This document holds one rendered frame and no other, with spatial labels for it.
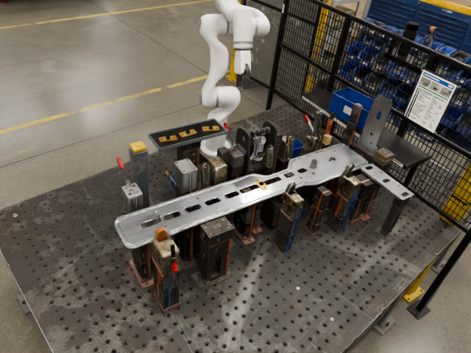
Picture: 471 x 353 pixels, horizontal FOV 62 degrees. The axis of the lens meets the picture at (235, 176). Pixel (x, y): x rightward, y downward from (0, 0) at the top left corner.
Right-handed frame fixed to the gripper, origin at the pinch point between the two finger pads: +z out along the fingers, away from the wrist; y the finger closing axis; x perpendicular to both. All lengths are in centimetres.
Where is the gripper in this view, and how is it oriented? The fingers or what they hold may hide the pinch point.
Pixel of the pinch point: (242, 85)
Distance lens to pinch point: 176.8
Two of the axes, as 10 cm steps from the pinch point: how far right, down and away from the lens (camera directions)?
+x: 9.6, -1.0, 2.8
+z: 0.0, 9.4, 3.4
